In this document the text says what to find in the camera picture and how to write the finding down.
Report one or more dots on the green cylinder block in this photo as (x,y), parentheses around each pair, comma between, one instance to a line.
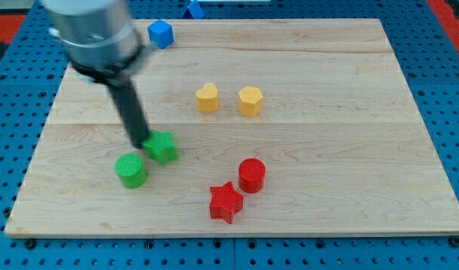
(130,170)

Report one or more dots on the yellow heart block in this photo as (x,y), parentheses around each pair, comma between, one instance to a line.
(207,98)

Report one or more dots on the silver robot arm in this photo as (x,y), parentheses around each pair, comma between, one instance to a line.
(99,37)

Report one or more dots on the blue cube block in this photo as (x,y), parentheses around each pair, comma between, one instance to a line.
(161,34)

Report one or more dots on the yellow hexagon block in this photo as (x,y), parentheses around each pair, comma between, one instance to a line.
(250,101)

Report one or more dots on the blue triangle block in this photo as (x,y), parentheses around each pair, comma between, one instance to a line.
(193,11)

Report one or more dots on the red star block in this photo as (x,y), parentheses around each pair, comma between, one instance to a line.
(226,201)

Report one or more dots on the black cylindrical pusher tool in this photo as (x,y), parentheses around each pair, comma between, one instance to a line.
(127,103)

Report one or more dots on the red cylinder block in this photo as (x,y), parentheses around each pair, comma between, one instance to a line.
(251,175)

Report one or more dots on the green star block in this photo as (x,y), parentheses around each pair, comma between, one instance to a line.
(161,147)

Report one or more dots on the wooden board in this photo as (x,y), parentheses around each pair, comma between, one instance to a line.
(345,148)

